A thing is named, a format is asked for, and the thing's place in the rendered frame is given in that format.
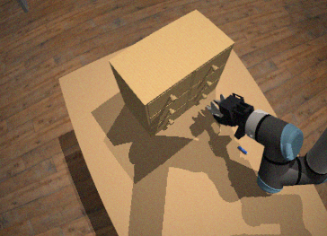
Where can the tan wooden chest of drawers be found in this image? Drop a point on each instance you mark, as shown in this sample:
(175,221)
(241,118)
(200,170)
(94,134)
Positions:
(156,63)

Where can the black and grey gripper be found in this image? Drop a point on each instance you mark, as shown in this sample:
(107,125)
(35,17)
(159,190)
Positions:
(230,106)

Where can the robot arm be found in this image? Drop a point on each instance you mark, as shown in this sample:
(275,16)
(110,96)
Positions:
(281,139)

